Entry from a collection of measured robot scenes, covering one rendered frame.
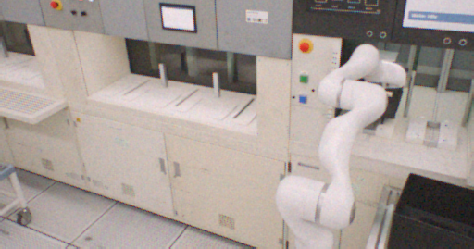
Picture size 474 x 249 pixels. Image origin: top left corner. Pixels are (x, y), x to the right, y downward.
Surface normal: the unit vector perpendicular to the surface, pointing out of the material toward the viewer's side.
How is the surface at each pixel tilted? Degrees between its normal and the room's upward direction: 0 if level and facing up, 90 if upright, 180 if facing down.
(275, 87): 90
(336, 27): 90
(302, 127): 90
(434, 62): 90
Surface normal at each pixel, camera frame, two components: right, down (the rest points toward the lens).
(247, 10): -0.44, 0.44
